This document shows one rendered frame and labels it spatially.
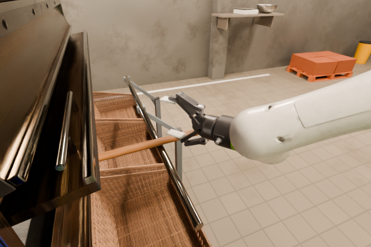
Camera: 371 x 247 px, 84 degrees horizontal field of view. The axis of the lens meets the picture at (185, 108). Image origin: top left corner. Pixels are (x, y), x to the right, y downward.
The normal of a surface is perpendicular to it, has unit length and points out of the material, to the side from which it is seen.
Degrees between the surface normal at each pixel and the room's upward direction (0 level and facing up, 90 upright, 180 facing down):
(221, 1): 90
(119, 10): 90
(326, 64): 90
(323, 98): 40
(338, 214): 0
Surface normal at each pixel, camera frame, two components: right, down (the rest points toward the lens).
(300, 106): -0.51, -0.51
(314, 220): 0.01, -0.87
